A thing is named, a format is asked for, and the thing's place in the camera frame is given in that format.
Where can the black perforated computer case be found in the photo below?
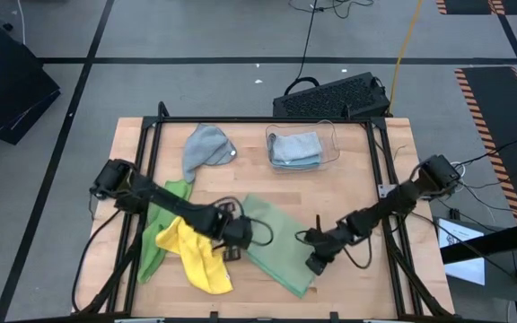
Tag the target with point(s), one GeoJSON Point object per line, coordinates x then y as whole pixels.
{"type": "Point", "coordinates": [330, 96]}

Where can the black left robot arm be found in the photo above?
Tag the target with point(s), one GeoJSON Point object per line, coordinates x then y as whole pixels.
{"type": "Point", "coordinates": [169, 202]}

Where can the clear plastic bin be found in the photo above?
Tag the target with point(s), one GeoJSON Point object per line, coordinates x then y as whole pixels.
{"type": "Point", "coordinates": [332, 134]}

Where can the bright green towel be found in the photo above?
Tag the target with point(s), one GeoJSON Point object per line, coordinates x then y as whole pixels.
{"type": "Point", "coordinates": [151, 255]}

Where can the white printed sheet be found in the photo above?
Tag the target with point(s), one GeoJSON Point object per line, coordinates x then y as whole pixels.
{"type": "Point", "coordinates": [465, 269]}

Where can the light grey waffle towel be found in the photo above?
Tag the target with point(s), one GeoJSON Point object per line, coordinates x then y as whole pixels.
{"type": "Point", "coordinates": [296, 145]}

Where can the light blue towel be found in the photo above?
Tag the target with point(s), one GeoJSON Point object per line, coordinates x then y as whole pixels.
{"type": "Point", "coordinates": [299, 164]}

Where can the silver metal bracket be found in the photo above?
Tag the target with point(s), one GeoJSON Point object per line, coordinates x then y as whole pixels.
{"type": "Point", "coordinates": [385, 190]}

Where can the black cart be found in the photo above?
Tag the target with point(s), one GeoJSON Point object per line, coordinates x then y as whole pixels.
{"type": "Point", "coordinates": [7, 89]}

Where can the blue-grey towel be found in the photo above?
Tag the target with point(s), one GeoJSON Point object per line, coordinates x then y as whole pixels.
{"type": "Point", "coordinates": [204, 145]}

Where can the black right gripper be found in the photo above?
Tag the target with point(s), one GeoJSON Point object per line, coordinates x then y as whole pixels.
{"type": "Point", "coordinates": [328, 244]}

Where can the yellow towel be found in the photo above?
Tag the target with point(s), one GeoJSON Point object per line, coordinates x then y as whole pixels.
{"type": "Point", "coordinates": [200, 264]}

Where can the black hazard-striped floor mat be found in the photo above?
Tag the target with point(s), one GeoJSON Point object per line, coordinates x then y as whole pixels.
{"type": "Point", "coordinates": [469, 5]}
{"type": "Point", "coordinates": [492, 103]}

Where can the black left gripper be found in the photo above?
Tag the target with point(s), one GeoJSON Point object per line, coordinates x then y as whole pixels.
{"type": "Point", "coordinates": [238, 233]}

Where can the pale green towel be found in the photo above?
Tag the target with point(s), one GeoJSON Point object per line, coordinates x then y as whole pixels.
{"type": "Point", "coordinates": [281, 251]}

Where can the black metal table frame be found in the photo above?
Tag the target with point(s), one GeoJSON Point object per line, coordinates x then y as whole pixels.
{"type": "Point", "coordinates": [240, 119]}

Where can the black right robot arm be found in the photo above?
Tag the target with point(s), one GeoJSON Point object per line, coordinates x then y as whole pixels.
{"type": "Point", "coordinates": [397, 197]}

